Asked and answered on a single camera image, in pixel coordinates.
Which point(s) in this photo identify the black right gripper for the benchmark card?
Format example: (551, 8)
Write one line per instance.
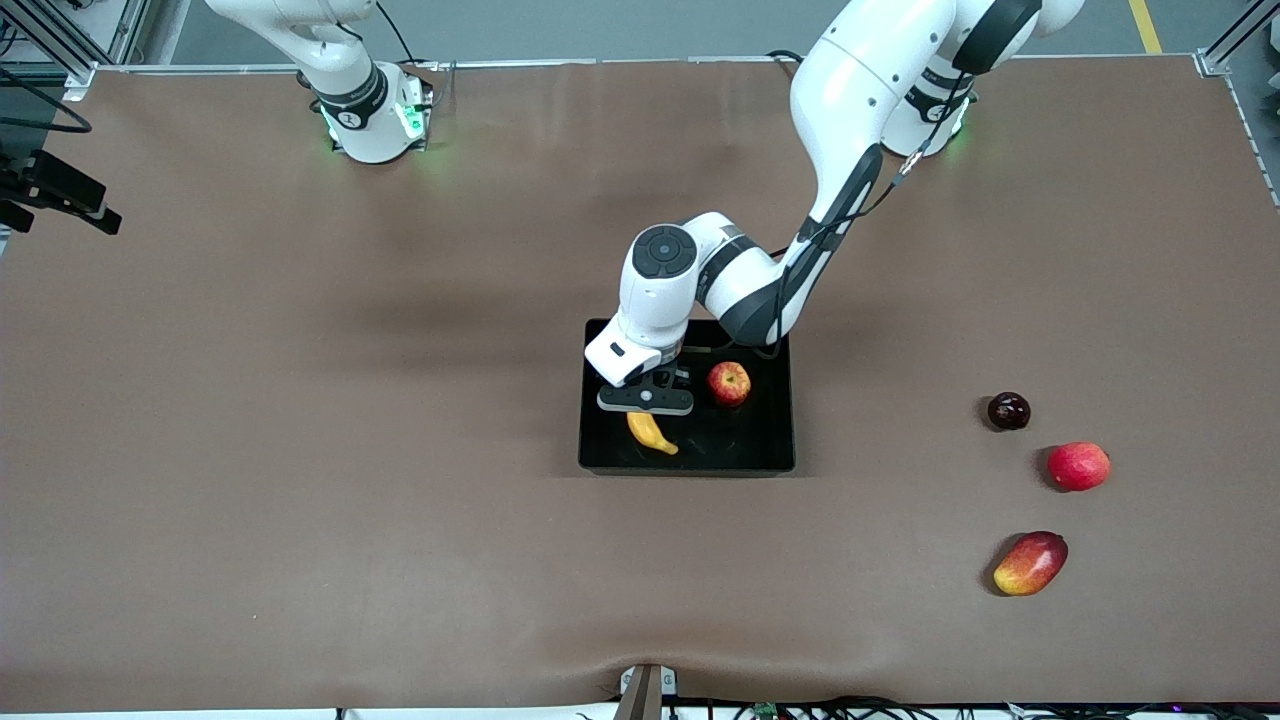
(58, 186)

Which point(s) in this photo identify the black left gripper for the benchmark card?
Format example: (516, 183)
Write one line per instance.
(681, 377)

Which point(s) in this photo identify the small red yellow apple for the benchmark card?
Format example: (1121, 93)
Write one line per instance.
(729, 384)

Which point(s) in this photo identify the yellow banana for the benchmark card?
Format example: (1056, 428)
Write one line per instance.
(650, 434)

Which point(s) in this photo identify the black plastic box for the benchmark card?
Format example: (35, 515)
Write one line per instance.
(740, 440)

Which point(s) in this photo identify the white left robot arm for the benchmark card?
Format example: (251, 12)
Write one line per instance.
(850, 90)

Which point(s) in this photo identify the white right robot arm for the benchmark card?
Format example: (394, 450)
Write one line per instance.
(365, 115)

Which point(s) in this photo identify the red round apple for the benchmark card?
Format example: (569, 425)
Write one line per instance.
(1078, 466)

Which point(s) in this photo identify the dark purple plum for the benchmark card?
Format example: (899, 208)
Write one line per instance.
(1008, 411)

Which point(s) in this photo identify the red yellow mango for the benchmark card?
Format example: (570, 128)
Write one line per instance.
(1030, 563)

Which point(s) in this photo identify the aluminium frame profile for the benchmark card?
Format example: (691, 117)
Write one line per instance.
(130, 30)
(1215, 60)

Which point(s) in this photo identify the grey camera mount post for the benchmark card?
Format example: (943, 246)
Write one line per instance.
(640, 700)

